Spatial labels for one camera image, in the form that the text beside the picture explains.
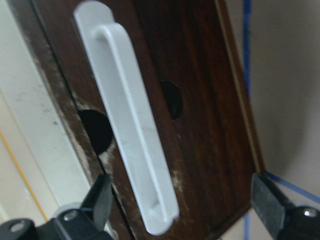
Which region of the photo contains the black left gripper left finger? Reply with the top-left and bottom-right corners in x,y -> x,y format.
80,174 -> 112,229

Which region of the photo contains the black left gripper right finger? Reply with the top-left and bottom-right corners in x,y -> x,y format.
250,173 -> 290,236

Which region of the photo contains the white plastic drawer handle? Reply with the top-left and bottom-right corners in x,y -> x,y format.
73,0 -> 180,236

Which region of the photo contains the dark wooden drawer front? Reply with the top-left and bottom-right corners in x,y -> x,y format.
9,0 -> 264,240

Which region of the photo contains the cream plastic cabinet body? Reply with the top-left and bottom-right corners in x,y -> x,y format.
0,0 -> 118,240

